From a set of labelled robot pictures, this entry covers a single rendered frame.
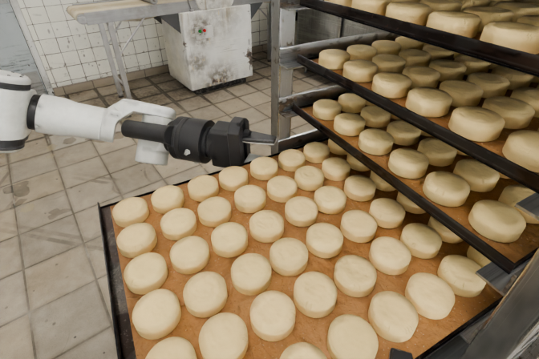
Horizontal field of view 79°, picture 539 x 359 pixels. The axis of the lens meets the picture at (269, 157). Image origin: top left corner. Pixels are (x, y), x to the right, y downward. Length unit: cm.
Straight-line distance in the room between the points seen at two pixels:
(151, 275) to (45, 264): 181
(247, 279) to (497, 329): 26
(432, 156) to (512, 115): 11
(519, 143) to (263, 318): 30
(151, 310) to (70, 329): 150
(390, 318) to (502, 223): 15
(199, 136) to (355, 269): 36
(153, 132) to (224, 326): 39
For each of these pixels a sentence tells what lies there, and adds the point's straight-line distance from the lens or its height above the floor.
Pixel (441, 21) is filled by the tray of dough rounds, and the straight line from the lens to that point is 40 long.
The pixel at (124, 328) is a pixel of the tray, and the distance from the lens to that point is 44.
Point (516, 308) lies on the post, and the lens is 39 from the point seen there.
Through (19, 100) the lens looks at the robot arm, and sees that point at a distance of 69.
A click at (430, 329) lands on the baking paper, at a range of 44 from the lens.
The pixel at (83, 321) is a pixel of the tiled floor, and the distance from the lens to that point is 191.
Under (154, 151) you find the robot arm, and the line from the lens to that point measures 69.
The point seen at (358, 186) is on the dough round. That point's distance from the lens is 55.
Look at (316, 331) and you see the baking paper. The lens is 40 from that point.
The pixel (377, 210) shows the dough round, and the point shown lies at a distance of 51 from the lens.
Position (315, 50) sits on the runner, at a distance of 61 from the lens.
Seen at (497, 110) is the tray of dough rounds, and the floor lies 133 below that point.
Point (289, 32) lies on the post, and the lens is 57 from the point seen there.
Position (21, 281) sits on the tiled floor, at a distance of 222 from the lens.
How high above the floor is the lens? 149
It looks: 35 degrees down
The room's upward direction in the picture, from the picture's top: straight up
